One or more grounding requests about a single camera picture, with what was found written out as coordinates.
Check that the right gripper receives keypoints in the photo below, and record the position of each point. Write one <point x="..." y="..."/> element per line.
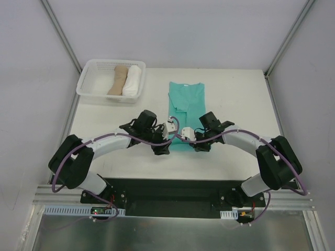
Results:
<point x="200" y="146"/>

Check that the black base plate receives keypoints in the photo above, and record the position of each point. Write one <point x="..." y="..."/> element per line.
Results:
<point x="171" y="198"/>

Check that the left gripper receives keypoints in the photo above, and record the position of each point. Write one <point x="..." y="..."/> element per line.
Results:
<point x="159" y="148"/>

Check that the white plastic basket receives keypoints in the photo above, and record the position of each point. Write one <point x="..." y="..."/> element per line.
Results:
<point x="97" y="78"/>

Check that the teal t-shirt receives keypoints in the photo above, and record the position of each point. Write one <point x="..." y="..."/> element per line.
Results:
<point x="187" y="103"/>

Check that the white cable duct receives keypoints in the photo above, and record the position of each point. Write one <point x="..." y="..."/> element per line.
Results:
<point x="79" y="211"/>
<point x="229" y="215"/>

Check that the right white cable duct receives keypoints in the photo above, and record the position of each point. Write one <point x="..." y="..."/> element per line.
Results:
<point x="229" y="215"/>

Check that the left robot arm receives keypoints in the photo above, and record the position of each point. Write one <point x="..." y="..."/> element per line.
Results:
<point x="71" y="162"/>

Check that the left aluminium frame post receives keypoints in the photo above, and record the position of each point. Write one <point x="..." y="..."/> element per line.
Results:
<point x="61" y="34"/>

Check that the beige rolled t-shirt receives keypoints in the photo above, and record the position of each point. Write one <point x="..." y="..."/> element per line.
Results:
<point x="120" y="77"/>

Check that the right aluminium frame post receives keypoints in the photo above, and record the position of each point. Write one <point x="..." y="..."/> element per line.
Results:
<point x="308" y="5"/>

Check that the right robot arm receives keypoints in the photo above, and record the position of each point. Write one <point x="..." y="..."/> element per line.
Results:
<point x="278" y="164"/>

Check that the white rolled t-shirt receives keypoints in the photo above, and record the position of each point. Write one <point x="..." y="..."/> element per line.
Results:
<point x="132" y="83"/>

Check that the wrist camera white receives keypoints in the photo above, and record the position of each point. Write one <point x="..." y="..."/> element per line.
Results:
<point x="187" y="133"/>
<point x="169" y="127"/>

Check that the aluminium rail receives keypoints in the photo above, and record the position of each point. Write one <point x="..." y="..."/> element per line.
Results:
<point x="45" y="195"/>

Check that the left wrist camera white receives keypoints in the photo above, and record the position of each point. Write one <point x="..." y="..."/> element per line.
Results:
<point x="169" y="127"/>

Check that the aluminium frame post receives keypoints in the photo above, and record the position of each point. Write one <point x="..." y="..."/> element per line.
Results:
<point x="308" y="5"/>
<point x="61" y="34"/>

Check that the left white cable duct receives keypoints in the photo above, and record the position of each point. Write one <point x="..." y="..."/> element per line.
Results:
<point x="79" y="211"/>

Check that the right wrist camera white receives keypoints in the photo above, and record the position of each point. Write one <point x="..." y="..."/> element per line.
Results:
<point x="187" y="133"/>

